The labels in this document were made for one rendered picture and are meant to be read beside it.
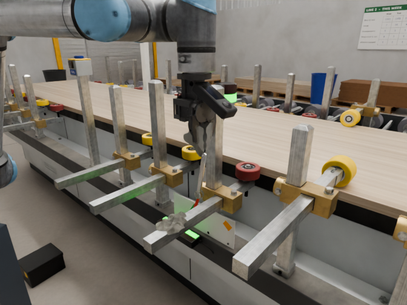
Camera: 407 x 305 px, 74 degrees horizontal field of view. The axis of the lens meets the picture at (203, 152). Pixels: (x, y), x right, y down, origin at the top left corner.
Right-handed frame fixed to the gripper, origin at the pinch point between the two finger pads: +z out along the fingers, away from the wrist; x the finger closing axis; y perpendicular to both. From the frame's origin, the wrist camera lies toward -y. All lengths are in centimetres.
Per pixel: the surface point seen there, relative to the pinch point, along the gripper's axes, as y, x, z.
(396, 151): -35, -70, 11
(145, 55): 158, -104, -18
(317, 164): -17.3, -38.4, 11.1
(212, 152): 1.7, -6.0, 2.3
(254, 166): -2.8, -21.7, 10.7
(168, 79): 143, -115, 2
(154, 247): -2.8, 19.9, 16.6
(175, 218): -1.6, 12.2, 13.3
